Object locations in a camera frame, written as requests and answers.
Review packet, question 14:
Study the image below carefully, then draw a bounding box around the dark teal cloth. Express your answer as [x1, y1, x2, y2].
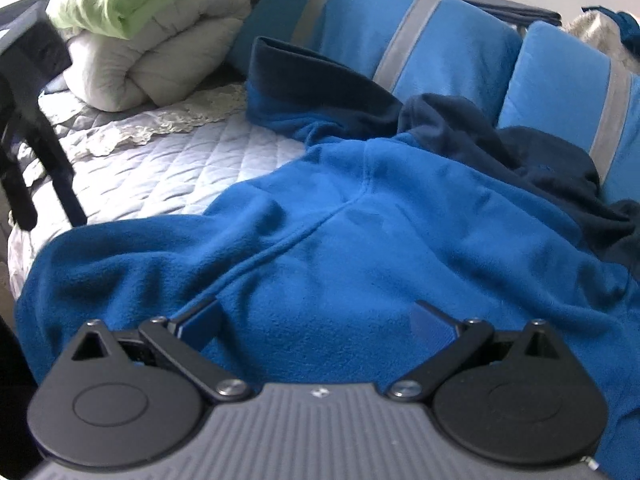
[580, 5, 640, 46]

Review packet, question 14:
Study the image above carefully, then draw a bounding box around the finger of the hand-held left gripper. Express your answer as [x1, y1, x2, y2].
[0, 115, 38, 228]
[27, 109, 88, 226]

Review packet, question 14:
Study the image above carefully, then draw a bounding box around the beige textured throw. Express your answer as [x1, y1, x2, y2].
[565, 10, 640, 76]

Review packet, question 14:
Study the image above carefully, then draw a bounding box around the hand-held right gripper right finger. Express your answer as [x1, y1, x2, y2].
[387, 301, 568, 402]

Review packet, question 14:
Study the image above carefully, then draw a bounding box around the pale quilted duvet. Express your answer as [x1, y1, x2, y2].
[62, 0, 251, 111]

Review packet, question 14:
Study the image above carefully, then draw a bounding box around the folded navy cloth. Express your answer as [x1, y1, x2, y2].
[445, 0, 561, 36]

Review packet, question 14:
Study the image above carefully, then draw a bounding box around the grey quilted bedspread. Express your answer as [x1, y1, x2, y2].
[7, 72, 308, 286]

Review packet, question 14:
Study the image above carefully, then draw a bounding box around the person's dark clothed leg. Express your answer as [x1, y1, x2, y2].
[0, 305, 43, 480]

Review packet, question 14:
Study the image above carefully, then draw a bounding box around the cream lace cloth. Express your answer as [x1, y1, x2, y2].
[75, 82, 248, 156]

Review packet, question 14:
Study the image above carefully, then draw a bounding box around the blue fleece jacket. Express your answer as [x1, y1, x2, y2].
[14, 36, 640, 480]

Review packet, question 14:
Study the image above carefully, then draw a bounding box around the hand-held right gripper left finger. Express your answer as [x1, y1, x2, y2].
[70, 296, 252, 402]

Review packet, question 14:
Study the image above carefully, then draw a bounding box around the blue grey-striped pillow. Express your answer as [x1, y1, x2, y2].
[232, 0, 523, 121]
[497, 21, 640, 206]

